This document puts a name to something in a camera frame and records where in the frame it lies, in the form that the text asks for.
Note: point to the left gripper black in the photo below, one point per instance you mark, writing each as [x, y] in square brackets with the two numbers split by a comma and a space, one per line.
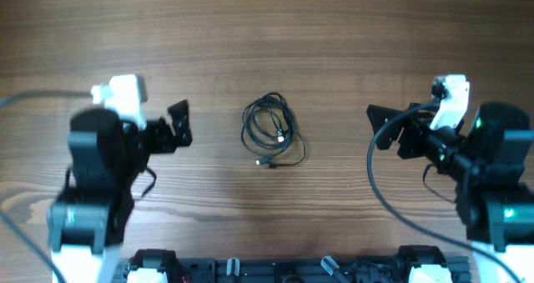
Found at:
[165, 144]

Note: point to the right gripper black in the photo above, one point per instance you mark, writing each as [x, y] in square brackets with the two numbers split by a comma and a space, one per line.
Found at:
[416, 128]

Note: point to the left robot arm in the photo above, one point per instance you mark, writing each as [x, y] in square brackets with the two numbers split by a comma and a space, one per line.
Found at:
[88, 219]

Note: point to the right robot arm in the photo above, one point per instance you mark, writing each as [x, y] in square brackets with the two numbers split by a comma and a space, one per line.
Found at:
[486, 165]

